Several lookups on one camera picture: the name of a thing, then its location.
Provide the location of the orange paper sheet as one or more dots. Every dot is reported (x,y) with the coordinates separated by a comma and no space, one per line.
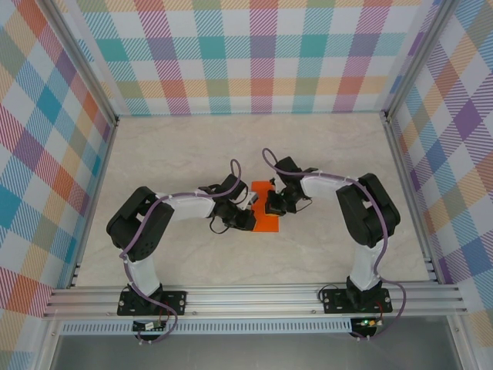
(265,225)

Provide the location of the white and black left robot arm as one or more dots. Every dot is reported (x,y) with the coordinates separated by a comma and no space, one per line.
(144,270)

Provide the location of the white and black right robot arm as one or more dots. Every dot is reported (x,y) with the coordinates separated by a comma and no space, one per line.
(366,270)

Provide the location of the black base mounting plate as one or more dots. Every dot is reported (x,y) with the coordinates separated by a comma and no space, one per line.
(177,300)
(333,302)

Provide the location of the grey metal panel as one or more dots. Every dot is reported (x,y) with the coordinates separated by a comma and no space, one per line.
(250,354)

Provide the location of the small black circuit board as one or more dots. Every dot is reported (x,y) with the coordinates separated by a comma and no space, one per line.
(148,327)

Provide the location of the circuit board with green light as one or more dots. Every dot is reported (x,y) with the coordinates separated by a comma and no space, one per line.
(366,323)

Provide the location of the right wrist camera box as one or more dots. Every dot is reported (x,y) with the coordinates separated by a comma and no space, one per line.
(274,182)

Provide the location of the wide aluminium base rail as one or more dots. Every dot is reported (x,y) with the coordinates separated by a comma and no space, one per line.
(250,300)

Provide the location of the aluminium table edge rail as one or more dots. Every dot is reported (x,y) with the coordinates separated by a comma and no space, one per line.
(403,173)
(102,173)

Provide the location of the aluminium frame post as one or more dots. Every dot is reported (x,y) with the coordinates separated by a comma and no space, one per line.
(84,63)
(418,58)

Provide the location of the aluminium frame leg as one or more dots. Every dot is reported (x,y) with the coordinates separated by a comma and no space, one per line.
(48,347)
(460,343)

